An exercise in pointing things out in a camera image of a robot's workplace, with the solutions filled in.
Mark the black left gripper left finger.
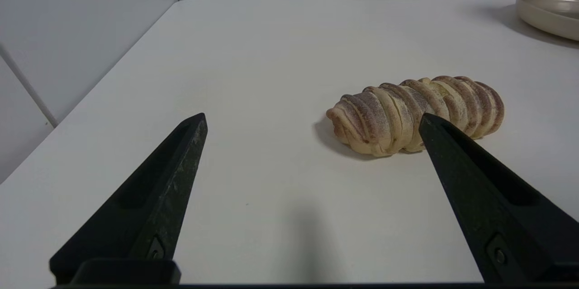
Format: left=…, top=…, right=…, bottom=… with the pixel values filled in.
left=49, top=113, right=209, bottom=285

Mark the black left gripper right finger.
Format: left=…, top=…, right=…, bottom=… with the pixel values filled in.
left=418, top=113, right=579, bottom=284

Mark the striped twisted bread loaf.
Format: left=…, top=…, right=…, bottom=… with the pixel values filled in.
left=326, top=76, right=505, bottom=157

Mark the beige round plate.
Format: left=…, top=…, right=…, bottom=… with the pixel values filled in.
left=516, top=0, right=579, bottom=42

